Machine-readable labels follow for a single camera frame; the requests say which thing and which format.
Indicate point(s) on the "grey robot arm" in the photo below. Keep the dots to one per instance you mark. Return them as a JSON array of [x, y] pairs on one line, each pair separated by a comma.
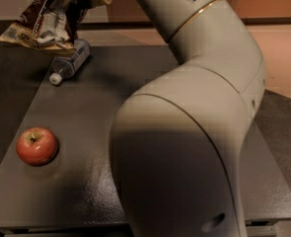
[[175, 144]]

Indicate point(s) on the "red apple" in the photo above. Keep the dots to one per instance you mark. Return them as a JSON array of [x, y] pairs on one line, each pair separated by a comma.
[[37, 146]]

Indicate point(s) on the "brown chip bag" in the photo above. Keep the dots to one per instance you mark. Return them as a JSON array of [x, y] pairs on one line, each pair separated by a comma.
[[50, 26]]

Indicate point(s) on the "clear plastic water bottle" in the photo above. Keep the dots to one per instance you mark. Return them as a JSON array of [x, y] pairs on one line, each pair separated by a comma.
[[62, 68]]

